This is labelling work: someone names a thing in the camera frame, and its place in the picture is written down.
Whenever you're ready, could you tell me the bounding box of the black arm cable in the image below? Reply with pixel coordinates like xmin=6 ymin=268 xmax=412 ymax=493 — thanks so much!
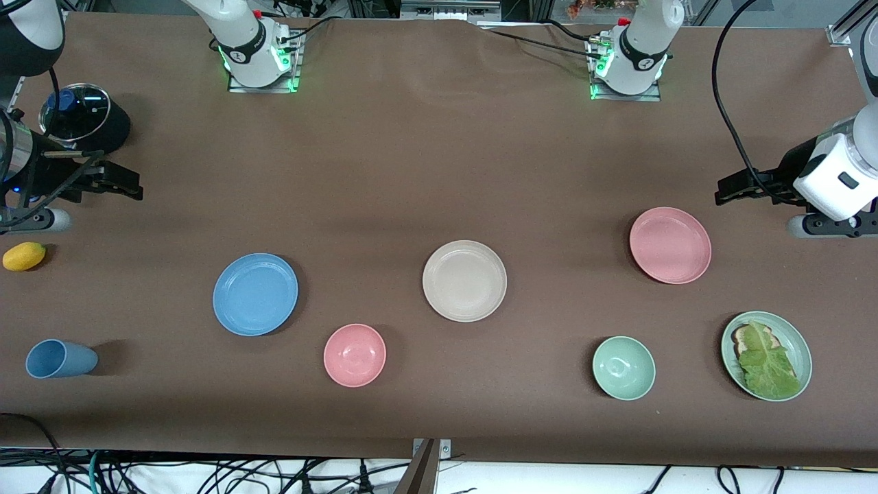
xmin=0 ymin=65 xmax=105 ymax=228
xmin=711 ymin=0 xmax=790 ymax=203

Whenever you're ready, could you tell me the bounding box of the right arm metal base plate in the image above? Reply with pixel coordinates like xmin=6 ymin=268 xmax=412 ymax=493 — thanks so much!
xmin=228 ymin=31 xmax=302 ymax=94

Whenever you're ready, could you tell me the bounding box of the blue pot with glass lid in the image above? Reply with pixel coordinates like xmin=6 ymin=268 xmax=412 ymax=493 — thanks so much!
xmin=39 ymin=82 xmax=131 ymax=157

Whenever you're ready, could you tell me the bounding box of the grey power strip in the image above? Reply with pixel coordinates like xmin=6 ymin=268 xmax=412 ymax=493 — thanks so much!
xmin=400 ymin=0 xmax=503 ymax=21

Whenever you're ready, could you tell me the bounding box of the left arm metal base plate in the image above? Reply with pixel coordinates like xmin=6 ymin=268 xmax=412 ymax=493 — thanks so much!
xmin=591 ymin=40 xmax=661 ymax=103

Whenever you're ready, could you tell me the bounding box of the yellow lemon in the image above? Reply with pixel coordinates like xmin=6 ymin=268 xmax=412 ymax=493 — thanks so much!
xmin=2 ymin=242 xmax=47 ymax=272

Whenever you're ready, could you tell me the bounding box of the toast slice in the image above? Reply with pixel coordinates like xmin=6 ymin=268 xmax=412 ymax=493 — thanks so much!
xmin=731 ymin=324 xmax=779 ymax=357

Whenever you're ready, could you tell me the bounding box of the pink plate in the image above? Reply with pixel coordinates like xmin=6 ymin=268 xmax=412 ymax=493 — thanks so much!
xmin=629 ymin=207 xmax=713 ymax=285

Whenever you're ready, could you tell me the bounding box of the beige plate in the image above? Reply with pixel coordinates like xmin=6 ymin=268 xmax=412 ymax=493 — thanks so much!
xmin=422 ymin=239 xmax=508 ymax=323

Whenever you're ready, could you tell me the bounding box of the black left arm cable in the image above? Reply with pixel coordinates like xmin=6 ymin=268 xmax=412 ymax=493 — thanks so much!
xmin=711 ymin=0 xmax=790 ymax=203

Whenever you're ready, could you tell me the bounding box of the blue cup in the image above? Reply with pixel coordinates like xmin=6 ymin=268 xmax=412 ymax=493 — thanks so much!
xmin=25 ymin=339 xmax=99 ymax=379

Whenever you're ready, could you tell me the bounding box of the black right base cable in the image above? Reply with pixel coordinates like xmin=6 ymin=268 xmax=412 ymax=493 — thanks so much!
xmin=278 ymin=14 xmax=345 ymax=50

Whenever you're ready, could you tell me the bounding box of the black base cable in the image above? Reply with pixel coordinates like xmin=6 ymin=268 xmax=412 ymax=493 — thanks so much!
xmin=480 ymin=26 xmax=604 ymax=60
xmin=278 ymin=14 xmax=345 ymax=50
xmin=541 ymin=19 xmax=604 ymax=46

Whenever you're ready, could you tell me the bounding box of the green plate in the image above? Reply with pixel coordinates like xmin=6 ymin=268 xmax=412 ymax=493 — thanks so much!
xmin=720 ymin=311 xmax=814 ymax=403

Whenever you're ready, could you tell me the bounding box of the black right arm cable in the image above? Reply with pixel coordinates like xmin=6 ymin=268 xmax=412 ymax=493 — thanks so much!
xmin=0 ymin=65 xmax=105 ymax=228

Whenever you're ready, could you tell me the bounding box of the blue plate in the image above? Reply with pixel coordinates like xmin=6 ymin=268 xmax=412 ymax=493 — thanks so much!
xmin=213 ymin=253 xmax=300 ymax=337

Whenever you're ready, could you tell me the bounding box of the dark angled bar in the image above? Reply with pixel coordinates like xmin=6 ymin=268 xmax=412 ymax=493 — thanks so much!
xmin=394 ymin=439 xmax=440 ymax=494

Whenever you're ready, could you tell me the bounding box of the black left base cable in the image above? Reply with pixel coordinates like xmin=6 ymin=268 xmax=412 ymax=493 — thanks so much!
xmin=480 ymin=26 xmax=604 ymax=60
xmin=541 ymin=19 xmax=604 ymax=46

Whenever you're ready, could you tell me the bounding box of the small pink bowl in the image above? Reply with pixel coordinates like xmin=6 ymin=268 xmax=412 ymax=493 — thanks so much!
xmin=323 ymin=323 xmax=387 ymax=388

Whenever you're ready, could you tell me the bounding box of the green lettuce leaf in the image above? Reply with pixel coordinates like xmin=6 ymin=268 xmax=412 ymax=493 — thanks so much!
xmin=737 ymin=320 xmax=802 ymax=400

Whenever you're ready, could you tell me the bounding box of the small green bowl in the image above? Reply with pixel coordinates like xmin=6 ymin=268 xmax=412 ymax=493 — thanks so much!
xmin=592 ymin=336 xmax=656 ymax=401

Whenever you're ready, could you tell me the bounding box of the aluminium frame profile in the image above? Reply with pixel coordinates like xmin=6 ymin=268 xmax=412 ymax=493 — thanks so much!
xmin=827 ymin=0 xmax=878 ymax=47

